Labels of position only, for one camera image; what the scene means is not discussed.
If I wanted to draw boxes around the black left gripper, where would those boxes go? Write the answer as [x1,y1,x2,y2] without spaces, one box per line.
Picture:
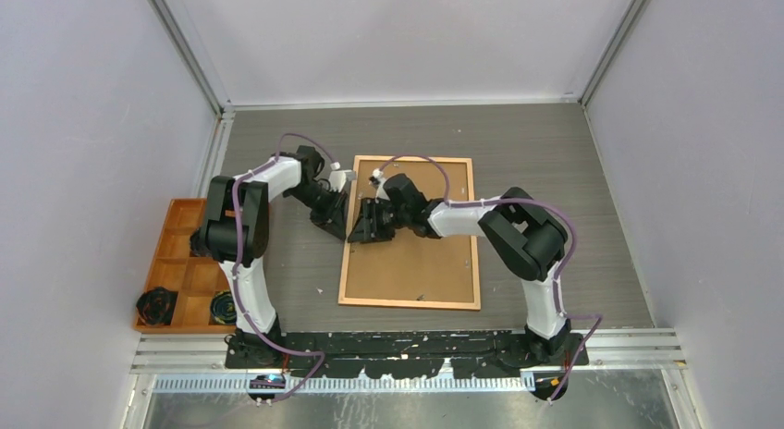
[286,182,348,240]

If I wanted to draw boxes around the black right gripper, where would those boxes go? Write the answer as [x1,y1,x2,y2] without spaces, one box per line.
[349,195,412,242]

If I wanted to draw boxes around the brown backing board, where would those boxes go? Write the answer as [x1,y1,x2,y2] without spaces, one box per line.
[344,161,478,305]

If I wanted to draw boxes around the orange wooden picture frame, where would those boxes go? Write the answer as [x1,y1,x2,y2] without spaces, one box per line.
[337,155,482,313]

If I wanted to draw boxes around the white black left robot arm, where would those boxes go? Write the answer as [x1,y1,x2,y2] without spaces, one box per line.
[190,145,356,368]

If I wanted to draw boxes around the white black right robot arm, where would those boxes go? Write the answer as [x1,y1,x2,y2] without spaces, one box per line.
[347,170,571,365]

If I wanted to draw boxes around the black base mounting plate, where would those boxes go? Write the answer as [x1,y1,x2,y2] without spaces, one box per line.
[224,330,588,379]

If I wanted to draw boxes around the dark striped tape roll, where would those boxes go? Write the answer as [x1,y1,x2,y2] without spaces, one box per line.
[210,290,237,325]

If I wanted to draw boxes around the orange compartment tray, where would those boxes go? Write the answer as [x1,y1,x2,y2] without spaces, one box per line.
[133,198,235,335]

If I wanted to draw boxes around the black tape roll lower left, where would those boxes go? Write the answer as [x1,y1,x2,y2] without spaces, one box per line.
[135,287,178,327]

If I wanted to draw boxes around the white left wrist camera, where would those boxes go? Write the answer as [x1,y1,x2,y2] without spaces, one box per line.
[327,162,357,192]

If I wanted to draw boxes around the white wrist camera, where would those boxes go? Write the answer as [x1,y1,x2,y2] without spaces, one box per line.
[327,162,357,192]
[369,168,386,189]

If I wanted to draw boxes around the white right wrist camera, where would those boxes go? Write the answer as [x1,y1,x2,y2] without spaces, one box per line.
[369,168,386,189]

